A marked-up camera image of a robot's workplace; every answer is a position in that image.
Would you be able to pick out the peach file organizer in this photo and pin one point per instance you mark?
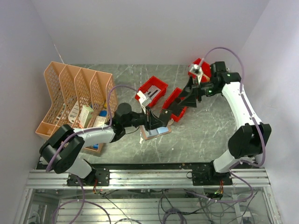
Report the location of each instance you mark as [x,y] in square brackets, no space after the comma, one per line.
[68,84]

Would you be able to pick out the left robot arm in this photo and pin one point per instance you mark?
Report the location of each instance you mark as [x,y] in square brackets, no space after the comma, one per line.
[61,150]

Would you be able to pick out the yellow blue toy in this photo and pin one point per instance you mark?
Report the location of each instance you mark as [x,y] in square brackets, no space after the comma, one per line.
[104,110]

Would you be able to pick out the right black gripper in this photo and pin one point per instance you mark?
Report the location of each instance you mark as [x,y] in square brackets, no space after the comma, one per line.
[189,94]

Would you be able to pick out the red bin rear pair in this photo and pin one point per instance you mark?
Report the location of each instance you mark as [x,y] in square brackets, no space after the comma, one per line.
[205,68]

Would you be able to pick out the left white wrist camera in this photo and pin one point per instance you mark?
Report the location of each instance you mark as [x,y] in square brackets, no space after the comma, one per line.
[144,99]

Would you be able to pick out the white credit card stack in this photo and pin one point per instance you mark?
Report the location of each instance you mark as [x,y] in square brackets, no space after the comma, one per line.
[152,92]

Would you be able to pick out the red bin pair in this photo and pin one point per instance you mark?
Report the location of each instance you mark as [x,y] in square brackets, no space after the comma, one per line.
[205,68]
[172,104]

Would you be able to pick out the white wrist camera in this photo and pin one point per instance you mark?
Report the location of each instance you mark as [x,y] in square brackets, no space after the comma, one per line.
[144,99]
[196,73]

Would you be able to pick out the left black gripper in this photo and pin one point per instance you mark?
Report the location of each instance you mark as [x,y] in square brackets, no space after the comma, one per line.
[151,121]

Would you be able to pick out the green white carton box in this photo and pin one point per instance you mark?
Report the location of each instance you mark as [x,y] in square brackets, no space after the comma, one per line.
[85,116]

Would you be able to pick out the aluminium rail frame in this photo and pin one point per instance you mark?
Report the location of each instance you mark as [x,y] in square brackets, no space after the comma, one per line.
[149,179]

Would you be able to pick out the white ruler card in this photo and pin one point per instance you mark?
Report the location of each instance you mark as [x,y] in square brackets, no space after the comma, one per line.
[73,113]

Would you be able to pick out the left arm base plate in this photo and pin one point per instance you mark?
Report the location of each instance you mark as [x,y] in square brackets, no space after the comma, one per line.
[98,177]

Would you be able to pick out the red bin with cards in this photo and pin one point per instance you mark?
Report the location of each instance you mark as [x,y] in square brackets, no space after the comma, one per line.
[157,82]

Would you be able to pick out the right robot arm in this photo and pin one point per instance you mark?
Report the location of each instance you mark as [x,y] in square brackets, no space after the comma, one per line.
[251,135]

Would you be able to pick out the brown leather card holder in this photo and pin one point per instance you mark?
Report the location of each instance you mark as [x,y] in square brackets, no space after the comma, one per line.
[147,135]

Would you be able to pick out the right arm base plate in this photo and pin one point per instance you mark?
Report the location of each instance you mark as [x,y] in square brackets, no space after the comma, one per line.
[205,177]

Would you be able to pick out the red bin front pair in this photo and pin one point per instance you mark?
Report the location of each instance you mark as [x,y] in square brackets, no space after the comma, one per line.
[172,104]

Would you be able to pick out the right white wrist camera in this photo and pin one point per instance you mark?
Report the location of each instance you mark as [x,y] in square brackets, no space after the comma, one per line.
[196,73]

